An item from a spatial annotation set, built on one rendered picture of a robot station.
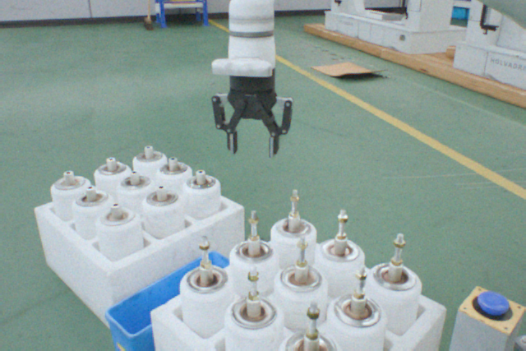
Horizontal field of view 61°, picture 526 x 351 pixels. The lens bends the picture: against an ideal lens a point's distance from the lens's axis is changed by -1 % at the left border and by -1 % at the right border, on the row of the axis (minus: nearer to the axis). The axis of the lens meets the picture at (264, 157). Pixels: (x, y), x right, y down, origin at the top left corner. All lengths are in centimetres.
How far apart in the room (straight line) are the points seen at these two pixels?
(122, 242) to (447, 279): 83
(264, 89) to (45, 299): 82
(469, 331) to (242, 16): 56
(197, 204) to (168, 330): 38
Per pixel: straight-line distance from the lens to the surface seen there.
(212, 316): 83
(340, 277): 89
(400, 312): 86
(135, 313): 106
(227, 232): 118
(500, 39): 345
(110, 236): 103
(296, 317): 83
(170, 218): 108
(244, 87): 72
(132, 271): 104
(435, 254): 141
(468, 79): 330
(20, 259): 147
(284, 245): 94
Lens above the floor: 77
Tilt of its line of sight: 23 degrees down
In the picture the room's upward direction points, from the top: straight up
